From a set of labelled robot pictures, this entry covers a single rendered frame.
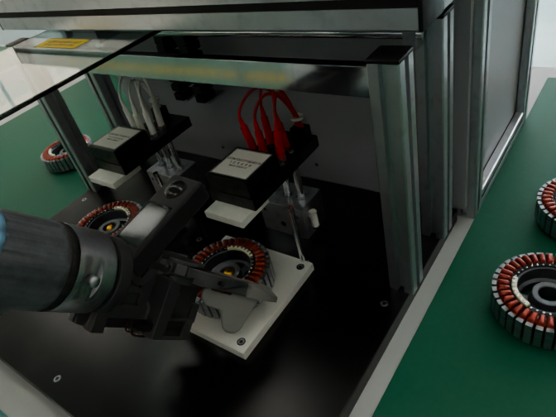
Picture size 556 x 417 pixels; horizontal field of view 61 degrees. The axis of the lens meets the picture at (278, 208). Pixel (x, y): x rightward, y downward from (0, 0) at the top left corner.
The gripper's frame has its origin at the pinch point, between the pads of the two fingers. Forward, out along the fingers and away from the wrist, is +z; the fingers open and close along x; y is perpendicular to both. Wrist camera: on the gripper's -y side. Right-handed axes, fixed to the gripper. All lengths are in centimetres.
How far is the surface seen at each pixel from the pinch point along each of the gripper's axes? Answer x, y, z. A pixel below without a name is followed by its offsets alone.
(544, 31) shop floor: -15, -174, 240
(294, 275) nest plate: 6.5, -2.3, 3.8
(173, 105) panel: -31.5, -24.0, 9.4
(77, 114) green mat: -84, -23, 24
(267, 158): 2.8, -14.7, -4.0
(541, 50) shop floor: -11, -152, 222
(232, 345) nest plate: 5.8, 6.9, -3.5
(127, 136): -22.2, -13.8, -4.7
